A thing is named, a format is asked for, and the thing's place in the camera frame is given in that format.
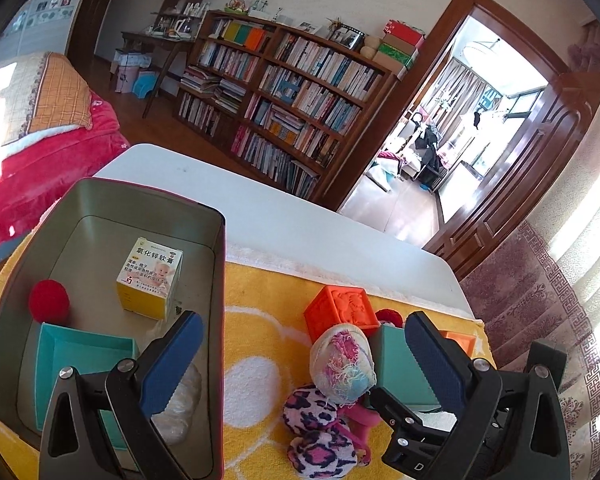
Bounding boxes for pink foam twist roller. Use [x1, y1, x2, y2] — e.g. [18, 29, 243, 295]
[340, 393, 382, 442]

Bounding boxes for white wardrobe with stickers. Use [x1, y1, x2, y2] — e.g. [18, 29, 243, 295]
[0, 0, 82, 62]

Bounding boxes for purple patterned curtain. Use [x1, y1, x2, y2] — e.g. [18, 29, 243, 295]
[460, 221, 600, 479]

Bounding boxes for clear plastic bag wad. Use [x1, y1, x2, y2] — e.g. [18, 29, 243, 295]
[151, 362, 202, 445]

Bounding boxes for teal cardboard box tray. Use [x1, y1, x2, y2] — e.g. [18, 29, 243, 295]
[33, 322, 142, 456]

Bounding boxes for yellow white towel mat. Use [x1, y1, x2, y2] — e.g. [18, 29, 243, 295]
[0, 219, 496, 480]

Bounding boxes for orange rubber cube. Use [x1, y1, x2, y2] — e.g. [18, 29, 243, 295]
[440, 330, 477, 359]
[303, 285, 380, 342]

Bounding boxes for yellow green medicine box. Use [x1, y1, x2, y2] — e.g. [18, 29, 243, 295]
[116, 237, 183, 321]

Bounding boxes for dark wooden door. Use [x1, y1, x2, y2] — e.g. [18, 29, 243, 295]
[421, 69, 600, 281]

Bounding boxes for dark wooden desk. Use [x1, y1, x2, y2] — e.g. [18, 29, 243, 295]
[121, 32, 194, 119]

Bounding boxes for orange checked pillow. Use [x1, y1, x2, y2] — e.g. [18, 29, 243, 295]
[1, 52, 93, 148]

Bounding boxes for red metal tin box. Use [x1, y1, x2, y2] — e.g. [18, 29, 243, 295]
[0, 178, 225, 479]

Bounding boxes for stacked gift boxes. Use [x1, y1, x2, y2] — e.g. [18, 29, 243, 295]
[360, 20, 426, 79]

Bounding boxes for pastel knitted sock ball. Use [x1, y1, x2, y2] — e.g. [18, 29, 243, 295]
[309, 323, 377, 406]

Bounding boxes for teal cardboard box lid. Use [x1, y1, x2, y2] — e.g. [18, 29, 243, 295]
[370, 325, 440, 413]

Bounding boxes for bed with red blanket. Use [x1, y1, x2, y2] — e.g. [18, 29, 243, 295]
[0, 59, 130, 262]

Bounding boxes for wooden bookshelf with books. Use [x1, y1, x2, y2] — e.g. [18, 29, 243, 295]
[173, 11, 396, 203]

